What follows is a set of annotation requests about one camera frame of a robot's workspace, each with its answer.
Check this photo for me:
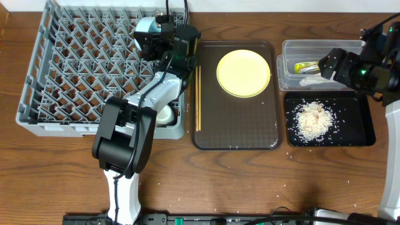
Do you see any yellow round plate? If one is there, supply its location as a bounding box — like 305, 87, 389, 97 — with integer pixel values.
216, 49, 271, 98

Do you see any rice leftovers pile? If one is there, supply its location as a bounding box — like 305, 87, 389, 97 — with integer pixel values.
286, 99, 338, 144

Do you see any pale green plastic cup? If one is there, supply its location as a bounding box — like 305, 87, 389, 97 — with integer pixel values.
156, 105, 175, 126

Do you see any black rectangular tray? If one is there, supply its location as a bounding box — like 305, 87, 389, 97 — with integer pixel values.
284, 91, 376, 146

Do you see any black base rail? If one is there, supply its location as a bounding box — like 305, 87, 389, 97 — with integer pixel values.
62, 212, 316, 225

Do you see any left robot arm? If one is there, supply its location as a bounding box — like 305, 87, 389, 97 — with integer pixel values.
92, 23, 201, 224

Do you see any white napkin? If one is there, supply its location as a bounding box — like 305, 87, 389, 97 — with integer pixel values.
299, 76, 335, 87

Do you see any light blue bowl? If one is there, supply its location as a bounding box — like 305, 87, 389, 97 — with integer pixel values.
133, 17, 161, 51

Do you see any grey plastic dish rack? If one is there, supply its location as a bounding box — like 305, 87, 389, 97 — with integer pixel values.
15, 0, 190, 140

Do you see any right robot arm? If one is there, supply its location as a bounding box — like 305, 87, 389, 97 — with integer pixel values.
318, 21, 399, 224

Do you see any clear plastic bin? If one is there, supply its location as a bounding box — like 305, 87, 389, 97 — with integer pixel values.
276, 39, 365, 92

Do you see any dark brown serving tray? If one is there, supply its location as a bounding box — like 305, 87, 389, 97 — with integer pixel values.
191, 41, 284, 151

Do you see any green orange snack wrapper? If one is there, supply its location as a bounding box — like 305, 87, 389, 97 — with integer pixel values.
294, 61, 319, 74

